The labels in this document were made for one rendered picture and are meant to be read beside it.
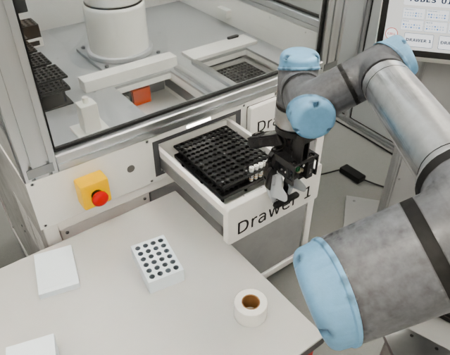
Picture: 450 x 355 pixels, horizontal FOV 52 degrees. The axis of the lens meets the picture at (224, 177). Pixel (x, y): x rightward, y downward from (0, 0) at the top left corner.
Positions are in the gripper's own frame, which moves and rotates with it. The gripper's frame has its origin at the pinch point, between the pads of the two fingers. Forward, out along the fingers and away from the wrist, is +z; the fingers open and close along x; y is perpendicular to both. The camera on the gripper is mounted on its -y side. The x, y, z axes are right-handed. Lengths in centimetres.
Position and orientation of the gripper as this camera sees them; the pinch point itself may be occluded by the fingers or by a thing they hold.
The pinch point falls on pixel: (279, 194)
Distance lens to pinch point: 108.7
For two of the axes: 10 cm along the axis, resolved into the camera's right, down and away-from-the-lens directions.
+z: 0.0, 7.9, 6.1
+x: 8.0, -3.7, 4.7
